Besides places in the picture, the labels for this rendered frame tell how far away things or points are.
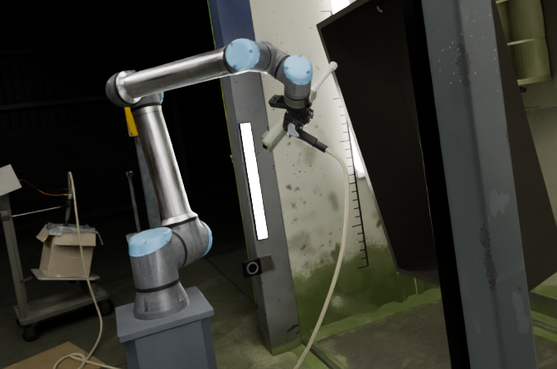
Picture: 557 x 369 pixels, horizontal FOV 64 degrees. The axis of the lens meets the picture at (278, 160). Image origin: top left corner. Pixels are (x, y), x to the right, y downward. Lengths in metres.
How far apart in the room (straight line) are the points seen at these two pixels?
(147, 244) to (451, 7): 1.29
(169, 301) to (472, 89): 1.32
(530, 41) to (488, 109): 2.44
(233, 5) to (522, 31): 1.61
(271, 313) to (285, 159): 0.84
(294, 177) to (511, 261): 2.03
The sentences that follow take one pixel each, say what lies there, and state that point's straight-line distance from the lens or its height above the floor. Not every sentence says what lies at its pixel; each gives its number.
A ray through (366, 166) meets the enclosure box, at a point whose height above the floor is 0.98.
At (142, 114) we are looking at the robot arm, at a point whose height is 1.34.
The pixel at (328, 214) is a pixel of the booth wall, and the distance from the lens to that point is 2.58.
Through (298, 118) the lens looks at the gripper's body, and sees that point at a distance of 1.57.
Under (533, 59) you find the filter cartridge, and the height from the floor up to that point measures 1.39.
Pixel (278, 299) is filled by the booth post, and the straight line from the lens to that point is 2.55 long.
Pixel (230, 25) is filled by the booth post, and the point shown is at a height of 1.79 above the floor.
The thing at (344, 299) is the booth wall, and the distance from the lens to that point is 2.73.
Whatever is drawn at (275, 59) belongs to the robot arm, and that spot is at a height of 1.42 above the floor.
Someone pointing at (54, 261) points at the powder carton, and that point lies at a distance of 3.76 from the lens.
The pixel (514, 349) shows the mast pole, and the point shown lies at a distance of 0.55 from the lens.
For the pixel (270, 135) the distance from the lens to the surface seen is 1.65.
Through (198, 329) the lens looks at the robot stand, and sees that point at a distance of 1.61.
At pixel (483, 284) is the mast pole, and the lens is 0.51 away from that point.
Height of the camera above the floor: 1.18
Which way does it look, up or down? 3 degrees down
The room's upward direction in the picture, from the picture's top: 9 degrees counter-clockwise
